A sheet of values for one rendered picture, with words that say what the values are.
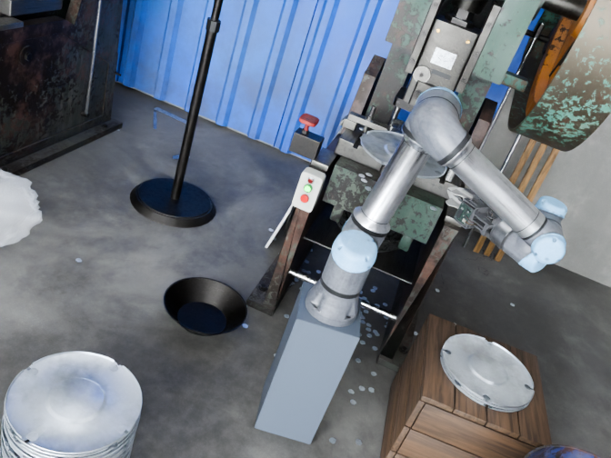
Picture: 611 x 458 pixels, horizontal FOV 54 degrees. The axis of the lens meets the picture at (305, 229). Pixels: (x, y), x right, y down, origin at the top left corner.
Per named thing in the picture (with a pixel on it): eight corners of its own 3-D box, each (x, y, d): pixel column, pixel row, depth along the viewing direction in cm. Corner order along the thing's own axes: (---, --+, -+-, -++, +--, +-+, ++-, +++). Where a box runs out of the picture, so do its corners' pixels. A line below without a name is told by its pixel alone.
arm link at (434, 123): (430, 98, 132) (582, 249, 137) (435, 87, 141) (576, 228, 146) (393, 134, 137) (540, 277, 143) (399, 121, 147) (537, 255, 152)
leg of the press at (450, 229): (403, 375, 224) (516, 165, 179) (374, 363, 225) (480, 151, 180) (428, 260, 303) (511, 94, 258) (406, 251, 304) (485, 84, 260)
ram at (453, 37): (442, 119, 199) (481, 32, 184) (399, 103, 200) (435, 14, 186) (445, 106, 214) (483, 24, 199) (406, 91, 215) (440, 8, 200)
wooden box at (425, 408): (495, 522, 181) (553, 448, 163) (376, 472, 183) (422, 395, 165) (490, 425, 215) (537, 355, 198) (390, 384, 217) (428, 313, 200)
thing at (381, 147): (344, 144, 186) (345, 141, 185) (384, 124, 208) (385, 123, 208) (425, 188, 176) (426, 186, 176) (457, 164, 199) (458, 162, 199)
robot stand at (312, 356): (310, 444, 184) (360, 338, 162) (254, 428, 183) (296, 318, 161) (315, 402, 200) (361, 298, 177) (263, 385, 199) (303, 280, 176)
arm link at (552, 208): (573, 219, 145) (550, 255, 151) (568, 201, 155) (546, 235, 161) (542, 206, 146) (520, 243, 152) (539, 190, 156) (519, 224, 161)
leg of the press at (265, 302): (272, 317, 229) (351, 99, 185) (245, 304, 231) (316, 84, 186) (330, 218, 309) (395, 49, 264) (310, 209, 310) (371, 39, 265)
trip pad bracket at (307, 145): (304, 190, 209) (321, 140, 199) (278, 179, 210) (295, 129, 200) (309, 184, 214) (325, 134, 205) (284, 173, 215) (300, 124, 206)
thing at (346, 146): (453, 202, 207) (460, 187, 204) (333, 153, 212) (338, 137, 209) (458, 172, 233) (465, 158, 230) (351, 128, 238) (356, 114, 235)
